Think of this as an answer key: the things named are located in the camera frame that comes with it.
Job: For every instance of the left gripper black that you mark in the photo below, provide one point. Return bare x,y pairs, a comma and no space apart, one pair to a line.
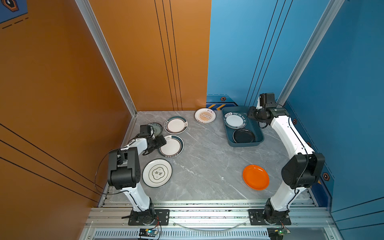
160,141

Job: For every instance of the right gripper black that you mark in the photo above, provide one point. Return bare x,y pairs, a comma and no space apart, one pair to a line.
251,111

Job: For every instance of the white plate green lettered rim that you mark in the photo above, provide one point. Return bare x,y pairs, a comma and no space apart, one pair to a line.
235,120

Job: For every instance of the black plate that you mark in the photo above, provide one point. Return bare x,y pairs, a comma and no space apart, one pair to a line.
243,136

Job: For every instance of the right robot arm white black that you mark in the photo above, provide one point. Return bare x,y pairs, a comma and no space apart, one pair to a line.
304,167

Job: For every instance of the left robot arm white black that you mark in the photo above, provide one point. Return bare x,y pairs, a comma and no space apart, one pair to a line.
124,172

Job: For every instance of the teal plastic bin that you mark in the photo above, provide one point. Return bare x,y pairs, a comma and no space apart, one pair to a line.
252,125

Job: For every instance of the small green patterned plate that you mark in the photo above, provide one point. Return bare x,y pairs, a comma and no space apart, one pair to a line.
156,129

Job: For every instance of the white plate dark green rim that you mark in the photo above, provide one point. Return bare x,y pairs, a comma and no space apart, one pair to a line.
176,125

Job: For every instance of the white plate flower outline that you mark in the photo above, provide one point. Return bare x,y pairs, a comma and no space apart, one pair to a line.
157,173

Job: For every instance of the white orange sunburst plate back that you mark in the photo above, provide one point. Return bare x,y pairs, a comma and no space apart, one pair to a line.
205,116

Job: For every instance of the left green circuit board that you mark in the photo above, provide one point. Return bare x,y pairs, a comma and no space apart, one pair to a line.
148,234

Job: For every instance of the green circuit board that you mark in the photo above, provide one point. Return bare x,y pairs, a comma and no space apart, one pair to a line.
148,234
278,234

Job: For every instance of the right green circuit board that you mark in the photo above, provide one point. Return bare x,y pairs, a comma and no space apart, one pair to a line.
278,234

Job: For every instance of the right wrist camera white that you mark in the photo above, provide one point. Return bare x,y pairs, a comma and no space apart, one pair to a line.
258,106

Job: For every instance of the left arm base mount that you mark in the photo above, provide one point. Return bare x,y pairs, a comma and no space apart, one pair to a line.
149,218

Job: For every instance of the aluminium frame rail front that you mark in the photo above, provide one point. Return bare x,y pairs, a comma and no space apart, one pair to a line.
225,213

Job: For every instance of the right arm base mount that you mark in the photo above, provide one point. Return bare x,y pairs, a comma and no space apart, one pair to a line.
259,217

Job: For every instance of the right aluminium corner post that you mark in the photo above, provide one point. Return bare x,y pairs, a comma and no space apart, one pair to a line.
317,36

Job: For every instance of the aluminium corner post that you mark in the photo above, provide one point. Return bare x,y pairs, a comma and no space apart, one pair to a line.
101,42
317,36

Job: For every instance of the left aluminium corner post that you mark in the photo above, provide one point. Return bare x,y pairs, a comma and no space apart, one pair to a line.
101,42

